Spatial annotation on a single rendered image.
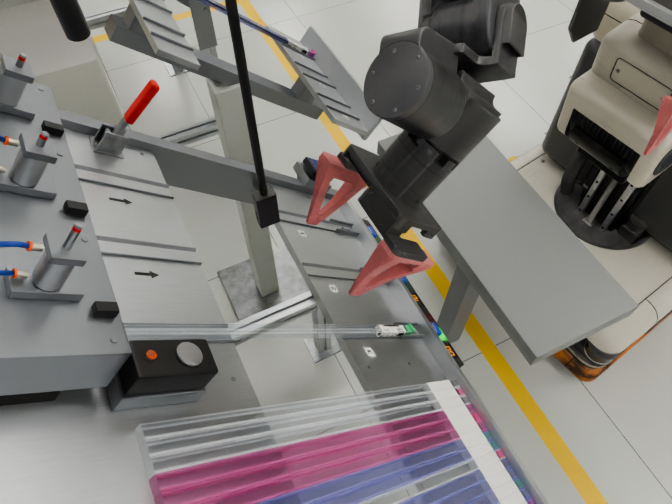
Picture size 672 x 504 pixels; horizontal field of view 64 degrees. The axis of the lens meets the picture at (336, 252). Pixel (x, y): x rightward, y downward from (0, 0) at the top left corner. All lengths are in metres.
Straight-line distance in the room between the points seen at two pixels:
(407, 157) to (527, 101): 1.98
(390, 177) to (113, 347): 0.26
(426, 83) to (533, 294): 0.75
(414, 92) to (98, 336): 0.29
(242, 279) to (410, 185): 1.33
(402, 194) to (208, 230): 1.47
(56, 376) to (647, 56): 1.06
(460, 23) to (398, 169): 0.13
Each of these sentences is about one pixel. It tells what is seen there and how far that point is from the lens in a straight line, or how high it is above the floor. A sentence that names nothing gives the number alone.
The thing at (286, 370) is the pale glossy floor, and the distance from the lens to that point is 1.62.
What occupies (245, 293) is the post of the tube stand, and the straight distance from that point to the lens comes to 1.73.
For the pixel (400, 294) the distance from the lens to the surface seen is 0.89.
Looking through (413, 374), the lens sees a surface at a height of 0.77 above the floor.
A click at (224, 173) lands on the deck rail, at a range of 0.85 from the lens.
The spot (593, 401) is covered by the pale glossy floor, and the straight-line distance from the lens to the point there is 1.74.
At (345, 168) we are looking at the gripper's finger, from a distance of 0.54.
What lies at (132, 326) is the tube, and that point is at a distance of 0.52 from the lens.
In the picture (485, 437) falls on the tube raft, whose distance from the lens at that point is 0.81.
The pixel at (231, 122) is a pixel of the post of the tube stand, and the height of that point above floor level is 0.73.
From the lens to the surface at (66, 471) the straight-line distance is 0.45.
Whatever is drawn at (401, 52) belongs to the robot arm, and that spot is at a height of 1.26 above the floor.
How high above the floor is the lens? 1.50
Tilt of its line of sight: 56 degrees down
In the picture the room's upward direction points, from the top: straight up
